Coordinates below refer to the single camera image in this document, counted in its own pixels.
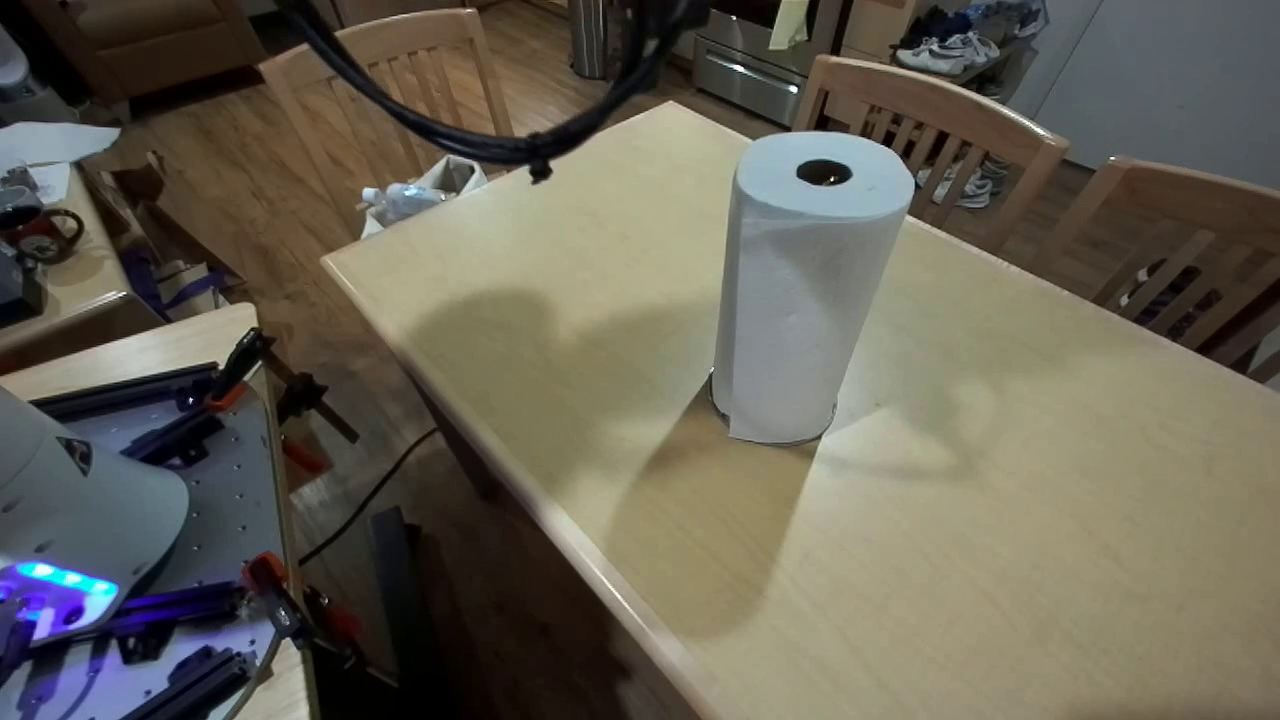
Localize white paper towel roll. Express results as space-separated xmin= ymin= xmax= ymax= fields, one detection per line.
xmin=712 ymin=132 xmax=917 ymax=442

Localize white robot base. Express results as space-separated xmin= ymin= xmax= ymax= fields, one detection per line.
xmin=0 ymin=390 xmax=193 ymax=644

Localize wooden chair behind table left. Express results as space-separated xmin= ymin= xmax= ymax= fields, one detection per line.
xmin=259 ymin=0 xmax=510 ymax=218

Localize wooden chair far middle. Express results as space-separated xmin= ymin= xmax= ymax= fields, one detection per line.
xmin=791 ymin=56 xmax=1069 ymax=251

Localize wooden chair far right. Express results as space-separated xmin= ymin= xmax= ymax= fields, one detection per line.
xmin=1033 ymin=154 xmax=1280 ymax=384

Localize orange black clamp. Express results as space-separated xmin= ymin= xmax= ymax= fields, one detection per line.
xmin=193 ymin=328 xmax=360 ymax=442

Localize metal trash can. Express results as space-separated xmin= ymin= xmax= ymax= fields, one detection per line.
xmin=569 ymin=0 xmax=616 ymax=80

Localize white sneakers on floor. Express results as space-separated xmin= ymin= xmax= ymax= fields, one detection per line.
xmin=891 ymin=32 xmax=1001 ymax=77

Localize side wooden desk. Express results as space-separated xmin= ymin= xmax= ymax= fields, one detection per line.
xmin=0 ymin=118 xmax=161 ymax=368

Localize black power cord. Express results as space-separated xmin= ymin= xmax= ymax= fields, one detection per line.
xmin=293 ymin=421 xmax=449 ymax=567

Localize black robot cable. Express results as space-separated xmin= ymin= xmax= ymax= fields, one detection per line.
xmin=277 ymin=0 xmax=712 ymax=186

